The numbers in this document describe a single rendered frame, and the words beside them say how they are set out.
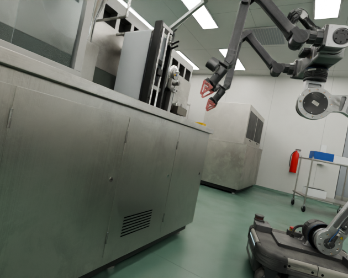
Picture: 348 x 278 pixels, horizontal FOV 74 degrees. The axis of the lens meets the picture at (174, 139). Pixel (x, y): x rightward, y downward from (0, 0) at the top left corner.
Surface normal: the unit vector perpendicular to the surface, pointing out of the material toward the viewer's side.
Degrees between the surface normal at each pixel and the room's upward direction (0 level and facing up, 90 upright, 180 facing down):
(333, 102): 90
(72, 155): 90
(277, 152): 90
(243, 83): 90
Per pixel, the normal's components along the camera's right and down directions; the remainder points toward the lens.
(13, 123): 0.85, 0.16
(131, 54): -0.50, -0.11
